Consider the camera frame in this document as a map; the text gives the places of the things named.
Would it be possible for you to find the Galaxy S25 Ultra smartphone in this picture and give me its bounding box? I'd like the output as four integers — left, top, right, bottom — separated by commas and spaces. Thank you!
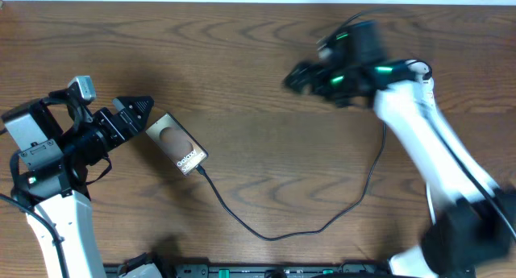
146, 113, 209, 176

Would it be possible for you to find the black charging cable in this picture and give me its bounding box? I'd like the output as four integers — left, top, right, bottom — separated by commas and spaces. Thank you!
195, 60, 434, 242

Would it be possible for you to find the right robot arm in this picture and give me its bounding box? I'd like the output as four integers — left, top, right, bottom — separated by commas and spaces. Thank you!
284, 21, 515, 277

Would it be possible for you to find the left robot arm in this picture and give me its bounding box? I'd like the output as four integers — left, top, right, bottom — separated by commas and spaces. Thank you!
2, 93, 154, 277

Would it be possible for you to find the white power strip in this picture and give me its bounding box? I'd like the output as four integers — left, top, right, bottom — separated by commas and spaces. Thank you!
405, 60, 434, 98

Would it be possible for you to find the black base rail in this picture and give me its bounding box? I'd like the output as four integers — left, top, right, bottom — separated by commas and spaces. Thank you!
105, 262, 394, 278

